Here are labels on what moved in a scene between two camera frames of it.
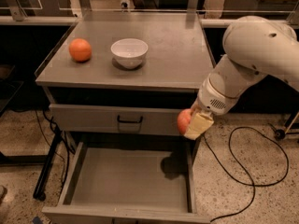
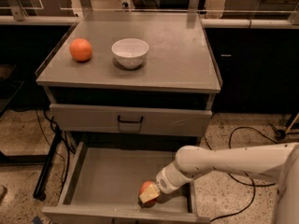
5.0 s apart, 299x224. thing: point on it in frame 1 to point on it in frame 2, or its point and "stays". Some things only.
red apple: x=183 y=119 to x=148 y=203
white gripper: x=210 y=97 to x=163 y=180
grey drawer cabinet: x=117 y=83 stays
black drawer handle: x=129 y=120 stays
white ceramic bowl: x=129 y=52 stays
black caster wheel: x=279 y=134 stays
